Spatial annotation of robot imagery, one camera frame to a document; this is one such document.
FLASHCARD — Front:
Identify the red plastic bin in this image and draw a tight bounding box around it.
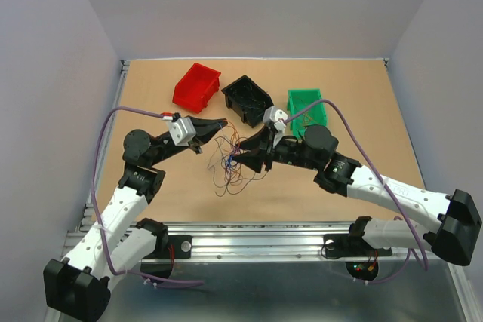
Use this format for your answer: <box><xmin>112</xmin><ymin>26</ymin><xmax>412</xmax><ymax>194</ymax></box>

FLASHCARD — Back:
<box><xmin>172</xmin><ymin>63</ymin><xmax>221</xmax><ymax>114</ymax></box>

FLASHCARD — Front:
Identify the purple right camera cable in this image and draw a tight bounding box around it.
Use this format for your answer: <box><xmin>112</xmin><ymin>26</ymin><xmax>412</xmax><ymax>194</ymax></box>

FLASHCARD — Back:
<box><xmin>285</xmin><ymin>99</ymin><xmax>429</xmax><ymax>286</ymax></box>

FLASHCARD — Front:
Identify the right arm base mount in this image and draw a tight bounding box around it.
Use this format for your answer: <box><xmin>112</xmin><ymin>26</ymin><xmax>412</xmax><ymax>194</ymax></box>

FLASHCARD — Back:
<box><xmin>321</xmin><ymin>234</ymin><xmax>392</xmax><ymax>259</ymax></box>

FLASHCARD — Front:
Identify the thin black cable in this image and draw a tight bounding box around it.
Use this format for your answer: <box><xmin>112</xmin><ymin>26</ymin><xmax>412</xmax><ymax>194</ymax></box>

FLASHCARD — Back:
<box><xmin>232</xmin><ymin>86</ymin><xmax>271</xmax><ymax>119</ymax></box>

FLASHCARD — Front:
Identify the green plastic bin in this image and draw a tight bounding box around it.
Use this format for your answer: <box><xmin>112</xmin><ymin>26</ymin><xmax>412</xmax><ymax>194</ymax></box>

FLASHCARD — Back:
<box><xmin>287</xmin><ymin>88</ymin><xmax>328</xmax><ymax>139</ymax></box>

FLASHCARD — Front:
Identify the blue thin cable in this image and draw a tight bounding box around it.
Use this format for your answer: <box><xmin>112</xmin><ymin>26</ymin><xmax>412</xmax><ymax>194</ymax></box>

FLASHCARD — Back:
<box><xmin>207</xmin><ymin>133</ymin><xmax>265</xmax><ymax>197</ymax></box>

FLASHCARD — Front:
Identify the purple camera cable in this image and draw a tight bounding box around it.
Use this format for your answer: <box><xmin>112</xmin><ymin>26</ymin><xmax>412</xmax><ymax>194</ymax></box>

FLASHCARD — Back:
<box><xmin>285</xmin><ymin>99</ymin><xmax>429</xmax><ymax>286</ymax></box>
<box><xmin>91</xmin><ymin>106</ymin><xmax>205</xmax><ymax>289</ymax></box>

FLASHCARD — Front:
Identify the aluminium table frame rail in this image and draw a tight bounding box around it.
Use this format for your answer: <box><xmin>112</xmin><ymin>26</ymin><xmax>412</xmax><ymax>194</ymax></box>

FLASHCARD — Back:
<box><xmin>56</xmin><ymin>59</ymin><xmax>468</xmax><ymax>321</ymax></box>

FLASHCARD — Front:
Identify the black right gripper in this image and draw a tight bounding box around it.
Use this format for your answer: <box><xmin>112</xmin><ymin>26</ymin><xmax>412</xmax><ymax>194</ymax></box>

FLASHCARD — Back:
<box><xmin>231</xmin><ymin>126</ymin><xmax>321</xmax><ymax>174</ymax></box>

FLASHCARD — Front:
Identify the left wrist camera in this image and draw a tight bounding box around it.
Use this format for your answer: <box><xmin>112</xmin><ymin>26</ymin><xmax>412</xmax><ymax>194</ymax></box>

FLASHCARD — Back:
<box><xmin>161</xmin><ymin>113</ymin><xmax>195</xmax><ymax>146</ymax></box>

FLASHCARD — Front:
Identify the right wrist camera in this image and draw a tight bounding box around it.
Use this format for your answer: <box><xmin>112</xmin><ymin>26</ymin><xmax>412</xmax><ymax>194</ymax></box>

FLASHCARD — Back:
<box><xmin>263</xmin><ymin>106</ymin><xmax>288</xmax><ymax>146</ymax></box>

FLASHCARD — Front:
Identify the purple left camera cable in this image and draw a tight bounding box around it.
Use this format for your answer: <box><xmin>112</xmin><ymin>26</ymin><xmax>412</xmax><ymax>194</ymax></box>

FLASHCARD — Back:
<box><xmin>91</xmin><ymin>106</ymin><xmax>205</xmax><ymax>289</ymax></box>

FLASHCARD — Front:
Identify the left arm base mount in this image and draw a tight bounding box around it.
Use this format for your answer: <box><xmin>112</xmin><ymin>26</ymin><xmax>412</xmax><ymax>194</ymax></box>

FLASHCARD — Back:
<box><xmin>145</xmin><ymin>235</ymin><xmax>192</xmax><ymax>260</ymax></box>

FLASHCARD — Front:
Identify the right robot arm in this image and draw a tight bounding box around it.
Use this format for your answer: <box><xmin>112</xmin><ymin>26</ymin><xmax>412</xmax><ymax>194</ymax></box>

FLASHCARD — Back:
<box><xmin>234</xmin><ymin>125</ymin><xmax>482</xmax><ymax>266</ymax></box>

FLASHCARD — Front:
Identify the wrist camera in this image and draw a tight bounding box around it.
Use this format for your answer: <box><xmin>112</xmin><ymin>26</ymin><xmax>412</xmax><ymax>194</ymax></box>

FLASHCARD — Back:
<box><xmin>161</xmin><ymin>113</ymin><xmax>195</xmax><ymax>146</ymax></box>
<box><xmin>263</xmin><ymin>106</ymin><xmax>288</xmax><ymax>146</ymax></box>

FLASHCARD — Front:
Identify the black plastic bin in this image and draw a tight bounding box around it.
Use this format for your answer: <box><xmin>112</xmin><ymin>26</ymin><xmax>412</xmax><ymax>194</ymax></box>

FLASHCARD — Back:
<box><xmin>221</xmin><ymin>75</ymin><xmax>273</xmax><ymax>128</ymax></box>

